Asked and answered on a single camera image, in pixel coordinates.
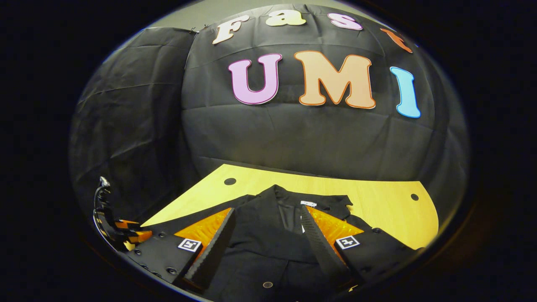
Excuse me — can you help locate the black backdrop cloth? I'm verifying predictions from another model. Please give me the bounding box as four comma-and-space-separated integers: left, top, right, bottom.
69, 3, 468, 223

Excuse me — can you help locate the black buttoned garment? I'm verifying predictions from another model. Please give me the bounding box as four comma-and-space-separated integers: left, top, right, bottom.
141, 185, 378, 302

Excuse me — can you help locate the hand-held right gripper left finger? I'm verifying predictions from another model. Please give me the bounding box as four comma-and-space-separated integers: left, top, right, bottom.
128, 207, 237, 291

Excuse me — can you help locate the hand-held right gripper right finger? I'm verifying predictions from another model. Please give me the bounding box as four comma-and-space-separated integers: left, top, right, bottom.
299, 205, 420, 286

